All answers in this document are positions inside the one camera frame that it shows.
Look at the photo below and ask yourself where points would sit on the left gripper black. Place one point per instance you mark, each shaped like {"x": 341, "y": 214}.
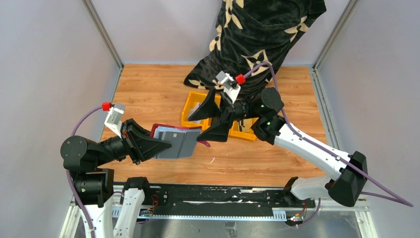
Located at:
{"x": 138, "y": 142}

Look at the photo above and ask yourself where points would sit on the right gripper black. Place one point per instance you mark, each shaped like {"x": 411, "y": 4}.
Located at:
{"x": 219, "y": 132}

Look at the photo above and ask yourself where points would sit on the yellow three-compartment bin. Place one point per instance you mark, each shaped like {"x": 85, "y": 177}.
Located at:
{"x": 195, "y": 97}

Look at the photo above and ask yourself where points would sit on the red leather card holder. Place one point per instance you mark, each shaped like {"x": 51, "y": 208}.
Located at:
{"x": 159, "y": 125}

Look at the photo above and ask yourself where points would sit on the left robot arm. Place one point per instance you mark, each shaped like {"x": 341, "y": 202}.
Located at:
{"x": 92, "y": 186}

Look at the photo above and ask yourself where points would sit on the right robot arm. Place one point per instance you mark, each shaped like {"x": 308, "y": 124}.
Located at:
{"x": 346, "y": 174}

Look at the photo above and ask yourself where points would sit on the grey card in bin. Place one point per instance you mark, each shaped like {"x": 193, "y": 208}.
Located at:
{"x": 193, "y": 109}

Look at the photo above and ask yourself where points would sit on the striped beige card in bin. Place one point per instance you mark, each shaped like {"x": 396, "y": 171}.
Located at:
{"x": 244, "y": 125}

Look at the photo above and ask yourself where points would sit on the black floral blanket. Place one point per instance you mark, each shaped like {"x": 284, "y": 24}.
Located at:
{"x": 253, "y": 36}

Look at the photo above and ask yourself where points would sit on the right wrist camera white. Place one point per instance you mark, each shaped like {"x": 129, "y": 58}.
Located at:
{"x": 231, "y": 87}

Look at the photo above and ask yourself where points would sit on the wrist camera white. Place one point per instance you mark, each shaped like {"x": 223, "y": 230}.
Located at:
{"x": 113, "y": 119}
{"x": 231, "y": 87}

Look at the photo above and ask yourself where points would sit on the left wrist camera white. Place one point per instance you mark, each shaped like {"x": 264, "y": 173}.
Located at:
{"x": 113, "y": 119}

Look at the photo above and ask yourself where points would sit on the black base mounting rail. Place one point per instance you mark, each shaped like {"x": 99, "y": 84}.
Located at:
{"x": 218, "y": 202}

